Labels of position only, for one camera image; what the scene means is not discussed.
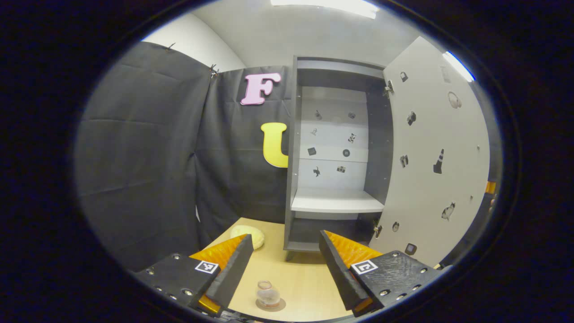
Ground black backdrop cloth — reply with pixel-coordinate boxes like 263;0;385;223
75;42;296;272

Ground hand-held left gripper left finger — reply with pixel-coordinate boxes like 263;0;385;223
132;233;254;314

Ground grey cabinet door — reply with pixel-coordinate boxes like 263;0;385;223
369;36;491;268

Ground round brown coaster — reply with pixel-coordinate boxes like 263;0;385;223
255;298;287;312

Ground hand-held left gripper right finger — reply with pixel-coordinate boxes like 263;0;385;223
318;230;442;317

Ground dark grey cabinet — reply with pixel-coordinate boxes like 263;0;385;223
283;55;394;262

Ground pale yellow bun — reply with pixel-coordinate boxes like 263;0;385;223
230;225;265;250

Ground small glass bottle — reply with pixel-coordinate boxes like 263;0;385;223
256;280;281;308

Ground ceiling light panel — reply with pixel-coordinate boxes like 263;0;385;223
442;50;476;83
270;0;379;19

